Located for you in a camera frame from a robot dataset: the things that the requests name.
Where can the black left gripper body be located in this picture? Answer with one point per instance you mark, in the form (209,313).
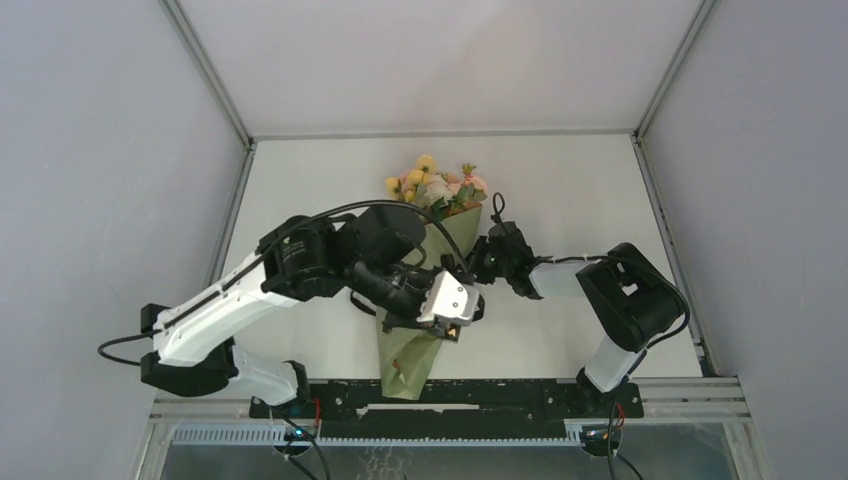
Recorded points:
(399,289)

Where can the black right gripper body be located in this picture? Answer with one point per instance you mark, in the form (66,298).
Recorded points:
(486,265)

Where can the orange wrapping paper sheet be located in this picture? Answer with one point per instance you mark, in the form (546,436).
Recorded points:
(406,356)

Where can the peach white fake flower bunch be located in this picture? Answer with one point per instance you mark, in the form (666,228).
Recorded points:
(446,194)

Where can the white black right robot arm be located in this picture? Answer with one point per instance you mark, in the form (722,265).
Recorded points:
(637,307)

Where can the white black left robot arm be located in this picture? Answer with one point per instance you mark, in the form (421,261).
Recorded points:
(360,246)

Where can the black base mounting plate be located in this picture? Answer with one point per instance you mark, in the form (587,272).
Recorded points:
(408,425)

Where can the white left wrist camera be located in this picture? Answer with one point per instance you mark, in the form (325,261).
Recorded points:
(451,302)

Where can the white cable duct strip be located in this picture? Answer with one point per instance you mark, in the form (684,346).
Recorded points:
(259,435)

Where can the aluminium front frame rail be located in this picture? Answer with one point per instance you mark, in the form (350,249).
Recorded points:
(654,400)

